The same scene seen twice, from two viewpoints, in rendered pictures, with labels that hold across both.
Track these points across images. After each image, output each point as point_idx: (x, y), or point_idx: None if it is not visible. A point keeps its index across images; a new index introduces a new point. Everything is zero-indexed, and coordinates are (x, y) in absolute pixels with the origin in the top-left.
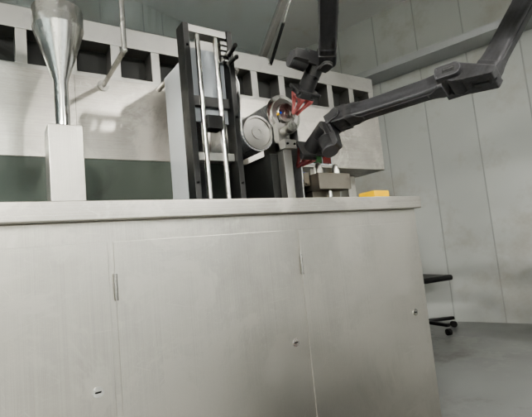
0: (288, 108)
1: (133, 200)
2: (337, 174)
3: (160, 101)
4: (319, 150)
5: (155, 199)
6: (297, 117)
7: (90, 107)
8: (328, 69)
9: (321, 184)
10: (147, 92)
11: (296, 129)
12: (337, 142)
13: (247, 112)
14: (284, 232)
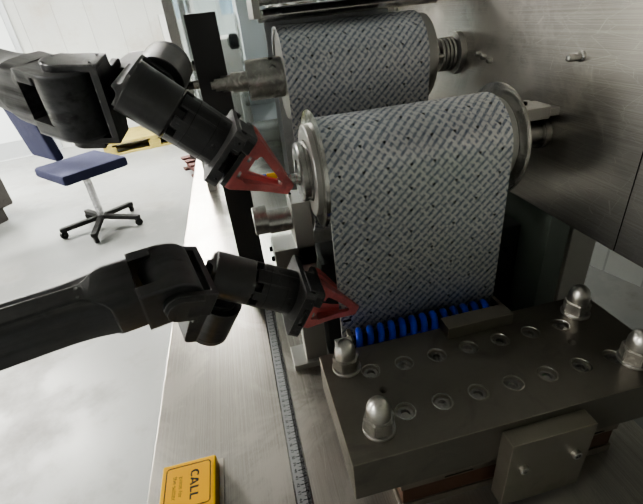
0: (297, 162)
1: (185, 233)
2: (337, 418)
3: (435, 25)
4: (291, 315)
5: (184, 240)
6: (317, 190)
7: None
8: (95, 146)
9: (323, 384)
10: (425, 7)
11: (325, 222)
12: (178, 324)
13: (594, 29)
14: None
